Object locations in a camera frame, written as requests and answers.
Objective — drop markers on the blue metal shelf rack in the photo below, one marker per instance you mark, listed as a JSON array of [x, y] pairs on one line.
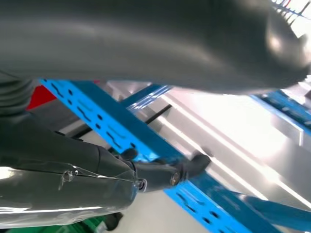
[[109, 119]]

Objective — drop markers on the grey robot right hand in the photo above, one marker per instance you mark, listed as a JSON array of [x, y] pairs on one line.
[[146, 41]]

